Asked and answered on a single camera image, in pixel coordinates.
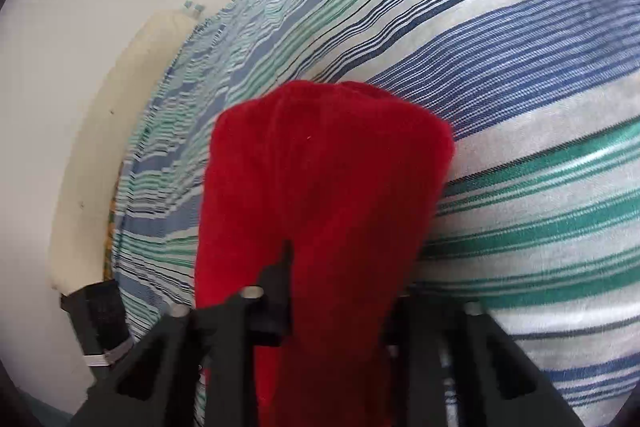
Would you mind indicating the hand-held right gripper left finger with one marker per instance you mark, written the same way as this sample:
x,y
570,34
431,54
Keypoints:
x,y
272,302

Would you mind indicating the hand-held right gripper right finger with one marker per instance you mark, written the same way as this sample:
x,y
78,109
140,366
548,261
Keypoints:
x,y
425,357

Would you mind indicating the red sweater with white print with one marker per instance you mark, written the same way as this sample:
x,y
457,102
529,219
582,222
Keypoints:
x,y
325,182

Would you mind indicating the yellow patterned bed sheet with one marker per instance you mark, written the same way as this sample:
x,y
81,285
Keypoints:
x,y
109,247

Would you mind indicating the cream padded headboard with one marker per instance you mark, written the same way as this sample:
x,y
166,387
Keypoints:
x,y
100,147

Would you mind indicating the blue green striped blanket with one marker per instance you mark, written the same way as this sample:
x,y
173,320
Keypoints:
x,y
500,107

